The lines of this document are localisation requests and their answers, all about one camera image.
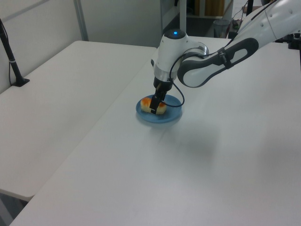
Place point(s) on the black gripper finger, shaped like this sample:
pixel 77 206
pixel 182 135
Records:
pixel 155 103
pixel 163 97

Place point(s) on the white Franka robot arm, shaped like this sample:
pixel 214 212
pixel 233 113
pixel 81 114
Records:
pixel 211 63

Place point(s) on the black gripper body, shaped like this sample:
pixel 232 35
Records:
pixel 162 86

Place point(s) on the grey mesh waste bin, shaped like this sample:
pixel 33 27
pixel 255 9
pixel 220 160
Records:
pixel 221 28

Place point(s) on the toy bread loaf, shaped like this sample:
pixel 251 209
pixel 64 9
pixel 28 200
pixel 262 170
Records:
pixel 146 105

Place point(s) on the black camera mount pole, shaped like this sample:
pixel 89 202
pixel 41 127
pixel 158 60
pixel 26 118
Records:
pixel 9 54

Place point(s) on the grey metal frame post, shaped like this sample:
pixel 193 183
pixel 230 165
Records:
pixel 81 21
pixel 183 18

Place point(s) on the blue oval plate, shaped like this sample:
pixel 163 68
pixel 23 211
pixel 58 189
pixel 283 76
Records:
pixel 169 113

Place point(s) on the black table clamp mount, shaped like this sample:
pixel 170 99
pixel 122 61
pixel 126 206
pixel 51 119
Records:
pixel 292 40

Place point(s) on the wooden shelf unit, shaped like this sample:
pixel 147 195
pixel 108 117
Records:
pixel 212 7

